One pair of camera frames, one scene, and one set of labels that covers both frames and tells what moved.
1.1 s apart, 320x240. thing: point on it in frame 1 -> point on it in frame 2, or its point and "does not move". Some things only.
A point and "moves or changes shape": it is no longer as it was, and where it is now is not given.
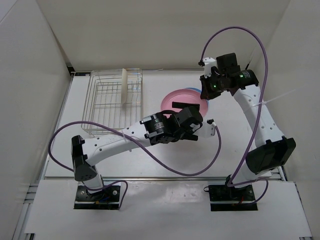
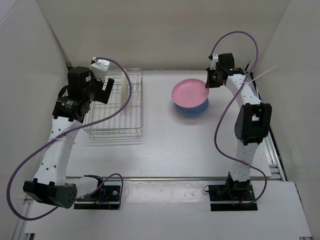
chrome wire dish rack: (103, 100) does not move
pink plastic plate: (185, 95) moves or changes shape
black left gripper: (189, 134) -> (102, 95)
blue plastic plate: (199, 91) moves or changes shape
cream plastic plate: (124, 85) does not move
